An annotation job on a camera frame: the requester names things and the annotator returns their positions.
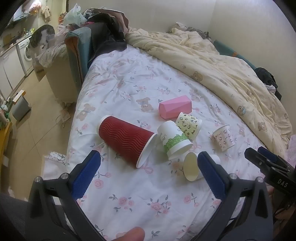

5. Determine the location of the white kitchen cabinet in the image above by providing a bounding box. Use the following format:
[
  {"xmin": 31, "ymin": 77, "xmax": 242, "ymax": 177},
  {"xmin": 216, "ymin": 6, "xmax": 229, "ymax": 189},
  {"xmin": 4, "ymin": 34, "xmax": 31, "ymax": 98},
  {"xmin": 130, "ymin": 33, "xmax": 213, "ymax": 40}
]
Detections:
[{"xmin": 0, "ymin": 44, "xmax": 26, "ymax": 98}]

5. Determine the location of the cream bear print duvet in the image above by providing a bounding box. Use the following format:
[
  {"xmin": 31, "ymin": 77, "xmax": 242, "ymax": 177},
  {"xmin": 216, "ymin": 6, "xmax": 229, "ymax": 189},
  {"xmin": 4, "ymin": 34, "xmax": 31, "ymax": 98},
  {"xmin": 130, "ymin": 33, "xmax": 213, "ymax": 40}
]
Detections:
[{"xmin": 126, "ymin": 28, "xmax": 292, "ymax": 149}]

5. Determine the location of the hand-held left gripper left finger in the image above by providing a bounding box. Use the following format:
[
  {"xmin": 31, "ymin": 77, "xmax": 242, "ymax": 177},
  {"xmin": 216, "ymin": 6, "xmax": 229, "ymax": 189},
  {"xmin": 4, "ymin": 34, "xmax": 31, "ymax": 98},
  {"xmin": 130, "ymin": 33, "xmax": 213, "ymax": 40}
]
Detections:
[{"xmin": 28, "ymin": 150, "xmax": 107, "ymax": 241}]

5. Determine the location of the white washing machine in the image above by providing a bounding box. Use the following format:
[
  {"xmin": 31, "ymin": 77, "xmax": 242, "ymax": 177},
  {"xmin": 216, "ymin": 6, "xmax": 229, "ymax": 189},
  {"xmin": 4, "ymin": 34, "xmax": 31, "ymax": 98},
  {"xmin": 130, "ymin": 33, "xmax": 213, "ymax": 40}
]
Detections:
[{"xmin": 17, "ymin": 37, "xmax": 35, "ymax": 75}]

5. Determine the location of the black garment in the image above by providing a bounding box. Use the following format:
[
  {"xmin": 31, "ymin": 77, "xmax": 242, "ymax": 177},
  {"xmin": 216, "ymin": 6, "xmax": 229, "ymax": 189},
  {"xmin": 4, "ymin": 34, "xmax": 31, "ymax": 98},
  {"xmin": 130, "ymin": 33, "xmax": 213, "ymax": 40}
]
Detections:
[{"xmin": 254, "ymin": 67, "xmax": 282, "ymax": 100}]

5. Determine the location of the teal mattress edge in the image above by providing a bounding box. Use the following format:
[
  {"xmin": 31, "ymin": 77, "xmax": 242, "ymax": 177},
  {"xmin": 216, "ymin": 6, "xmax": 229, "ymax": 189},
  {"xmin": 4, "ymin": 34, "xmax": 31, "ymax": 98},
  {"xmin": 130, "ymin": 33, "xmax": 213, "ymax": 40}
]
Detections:
[{"xmin": 213, "ymin": 39, "xmax": 257, "ymax": 70}]

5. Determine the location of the floral cloth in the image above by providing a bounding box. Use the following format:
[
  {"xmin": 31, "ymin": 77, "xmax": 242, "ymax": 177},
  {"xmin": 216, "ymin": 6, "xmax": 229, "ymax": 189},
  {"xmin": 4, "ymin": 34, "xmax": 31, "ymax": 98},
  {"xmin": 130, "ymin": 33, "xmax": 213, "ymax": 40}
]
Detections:
[{"xmin": 38, "ymin": 44, "xmax": 68, "ymax": 68}]

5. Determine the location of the pink faceted box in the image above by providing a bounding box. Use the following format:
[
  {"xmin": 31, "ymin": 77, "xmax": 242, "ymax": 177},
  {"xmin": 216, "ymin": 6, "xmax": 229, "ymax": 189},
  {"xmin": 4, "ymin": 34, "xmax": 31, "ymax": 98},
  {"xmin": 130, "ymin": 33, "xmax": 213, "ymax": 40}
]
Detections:
[{"xmin": 158, "ymin": 95, "xmax": 192, "ymax": 120}]

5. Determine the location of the small cartoon print paper cup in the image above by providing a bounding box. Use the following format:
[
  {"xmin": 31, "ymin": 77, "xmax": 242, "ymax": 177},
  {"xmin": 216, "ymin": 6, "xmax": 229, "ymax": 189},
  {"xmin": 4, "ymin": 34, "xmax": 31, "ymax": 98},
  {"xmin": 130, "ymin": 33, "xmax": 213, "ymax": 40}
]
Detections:
[{"xmin": 212, "ymin": 124, "xmax": 236, "ymax": 152}]

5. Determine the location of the white plastic bag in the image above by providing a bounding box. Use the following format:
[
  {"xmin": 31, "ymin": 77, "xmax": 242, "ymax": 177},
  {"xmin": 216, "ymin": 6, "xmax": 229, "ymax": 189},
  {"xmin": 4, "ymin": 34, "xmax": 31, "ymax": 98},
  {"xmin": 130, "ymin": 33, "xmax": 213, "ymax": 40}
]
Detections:
[{"xmin": 62, "ymin": 3, "xmax": 87, "ymax": 27}]

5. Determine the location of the teal padded bed end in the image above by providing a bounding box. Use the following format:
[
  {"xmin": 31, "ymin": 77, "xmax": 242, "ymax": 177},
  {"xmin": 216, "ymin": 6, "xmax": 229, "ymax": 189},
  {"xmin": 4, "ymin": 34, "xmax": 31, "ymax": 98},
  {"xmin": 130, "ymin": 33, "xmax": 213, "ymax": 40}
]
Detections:
[{"xmin": 64, "ymin": 27, "xmax": 93, "ymax": 86}]

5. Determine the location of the dark clothes pile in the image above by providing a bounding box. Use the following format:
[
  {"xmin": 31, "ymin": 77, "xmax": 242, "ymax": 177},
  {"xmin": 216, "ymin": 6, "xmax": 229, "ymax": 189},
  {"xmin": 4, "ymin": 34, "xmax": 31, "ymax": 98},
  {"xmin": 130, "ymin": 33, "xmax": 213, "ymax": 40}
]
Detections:
[{"xmin": 87, "ymin": 11, "xmax": 130, "ymax": 67}]

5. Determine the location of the pink fabric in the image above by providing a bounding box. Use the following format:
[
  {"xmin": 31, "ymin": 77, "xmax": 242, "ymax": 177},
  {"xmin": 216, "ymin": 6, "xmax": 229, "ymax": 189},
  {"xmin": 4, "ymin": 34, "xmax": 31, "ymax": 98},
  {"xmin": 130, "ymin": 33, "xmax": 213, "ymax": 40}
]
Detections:
[{"xmin": 287, "ymin": 134, "xmax": 296, "ymax": 163}]

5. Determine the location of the person's left hand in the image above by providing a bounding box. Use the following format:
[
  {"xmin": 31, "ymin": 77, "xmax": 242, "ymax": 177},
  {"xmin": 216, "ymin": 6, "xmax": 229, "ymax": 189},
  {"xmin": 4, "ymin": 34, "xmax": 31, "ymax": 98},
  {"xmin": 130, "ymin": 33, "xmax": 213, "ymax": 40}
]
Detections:
[{"xmin": 109, "ymin": 227, "xmax": 145, "ymax": 241}]

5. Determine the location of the grey white plush cushion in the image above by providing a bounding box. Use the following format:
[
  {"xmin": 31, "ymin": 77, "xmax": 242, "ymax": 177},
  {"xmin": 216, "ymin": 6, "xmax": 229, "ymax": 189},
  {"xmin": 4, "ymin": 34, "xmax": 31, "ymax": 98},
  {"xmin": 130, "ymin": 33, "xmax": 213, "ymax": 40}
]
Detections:
[{"xmin": 29, "ymin": 24, "xmax": 56, "ymax": 49}]

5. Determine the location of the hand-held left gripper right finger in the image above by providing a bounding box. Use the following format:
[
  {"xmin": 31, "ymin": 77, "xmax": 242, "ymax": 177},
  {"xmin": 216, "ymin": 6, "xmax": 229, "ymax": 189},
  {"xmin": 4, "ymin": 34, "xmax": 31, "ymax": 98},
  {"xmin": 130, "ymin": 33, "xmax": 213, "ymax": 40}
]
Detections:
[{"xmin": 192, "ymin": 151, "xmax": 274, "ymax": 241}]

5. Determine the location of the yellow animal print paper cup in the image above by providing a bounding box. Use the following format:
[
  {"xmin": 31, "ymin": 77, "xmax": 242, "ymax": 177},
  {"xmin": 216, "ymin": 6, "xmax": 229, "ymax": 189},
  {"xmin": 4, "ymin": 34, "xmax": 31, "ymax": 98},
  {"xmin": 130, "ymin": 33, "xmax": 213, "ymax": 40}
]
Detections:
[{"xmin": 175, "ymin": 112, "xmax": 203, "ymax": 139}]

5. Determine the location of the red corrugated paper cup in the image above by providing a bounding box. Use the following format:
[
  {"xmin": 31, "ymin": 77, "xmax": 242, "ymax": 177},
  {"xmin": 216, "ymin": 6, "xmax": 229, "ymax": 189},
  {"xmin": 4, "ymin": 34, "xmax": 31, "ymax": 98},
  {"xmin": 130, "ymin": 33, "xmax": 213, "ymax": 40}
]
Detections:
[{"xmin": 98, "ymin": 115, "xmax": 158, "ymax": 169}]

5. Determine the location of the cardboard box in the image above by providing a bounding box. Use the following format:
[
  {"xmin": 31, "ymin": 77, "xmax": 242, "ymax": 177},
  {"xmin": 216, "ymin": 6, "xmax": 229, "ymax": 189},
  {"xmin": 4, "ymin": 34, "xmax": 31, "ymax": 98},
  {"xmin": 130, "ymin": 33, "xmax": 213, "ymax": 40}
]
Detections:
[{"xmin": 32, "ymin": 60, "xmax": 48, "ymax": 81}]

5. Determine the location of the plain white paper cup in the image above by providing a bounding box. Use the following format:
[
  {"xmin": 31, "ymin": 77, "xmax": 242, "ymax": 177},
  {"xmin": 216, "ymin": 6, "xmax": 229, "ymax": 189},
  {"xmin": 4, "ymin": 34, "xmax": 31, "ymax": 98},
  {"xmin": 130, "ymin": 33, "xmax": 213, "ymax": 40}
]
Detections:
[{"xmin": 183, "ymin": 152, "xmax": 221, "ymax": 181}]

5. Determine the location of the white green print paper cup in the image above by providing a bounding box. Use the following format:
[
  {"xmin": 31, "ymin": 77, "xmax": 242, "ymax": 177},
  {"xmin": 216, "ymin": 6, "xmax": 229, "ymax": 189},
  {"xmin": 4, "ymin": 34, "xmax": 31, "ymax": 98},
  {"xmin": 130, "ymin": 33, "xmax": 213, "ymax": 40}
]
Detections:
[{"xmin": 157, "ymin": 120, "xmax": 193, "ymax": 161}]

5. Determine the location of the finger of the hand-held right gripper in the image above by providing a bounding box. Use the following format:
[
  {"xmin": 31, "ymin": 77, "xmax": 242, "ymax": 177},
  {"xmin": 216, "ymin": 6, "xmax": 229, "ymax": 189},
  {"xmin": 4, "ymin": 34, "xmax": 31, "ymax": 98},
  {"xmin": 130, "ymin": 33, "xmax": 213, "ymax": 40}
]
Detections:
[
  {"xmin": 258, "ymin": 146, "xmax": 296, "ymax": 172},
  {"xmin": 245, "ymin": 148, "xmax": 289, "ymax": 176}
]

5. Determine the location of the dark patterned cloth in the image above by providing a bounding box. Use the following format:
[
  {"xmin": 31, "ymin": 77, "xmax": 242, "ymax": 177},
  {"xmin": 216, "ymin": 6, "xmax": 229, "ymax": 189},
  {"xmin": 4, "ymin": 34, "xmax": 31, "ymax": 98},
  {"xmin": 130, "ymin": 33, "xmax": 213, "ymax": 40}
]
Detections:
[{"xmin": 187, "ymin": 27, "xmax": 212, "ymax": 42}]

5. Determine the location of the beige cabinet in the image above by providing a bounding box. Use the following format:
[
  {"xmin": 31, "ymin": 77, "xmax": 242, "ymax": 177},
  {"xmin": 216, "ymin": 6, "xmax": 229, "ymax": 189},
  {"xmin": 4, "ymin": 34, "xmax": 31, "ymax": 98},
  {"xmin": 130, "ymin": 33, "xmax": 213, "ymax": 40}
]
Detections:
[{"xmin": 46, "ymin": 58, "xmax": 77, "ymax": 104}]

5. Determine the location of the grey trash bin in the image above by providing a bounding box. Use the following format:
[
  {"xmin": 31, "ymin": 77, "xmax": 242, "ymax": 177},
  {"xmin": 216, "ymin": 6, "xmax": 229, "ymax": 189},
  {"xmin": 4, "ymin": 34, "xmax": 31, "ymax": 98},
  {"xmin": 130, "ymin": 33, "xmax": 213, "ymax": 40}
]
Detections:
[{"xmin": 11, "ymin": 90, "xmax": 31, "ymax": 121}]

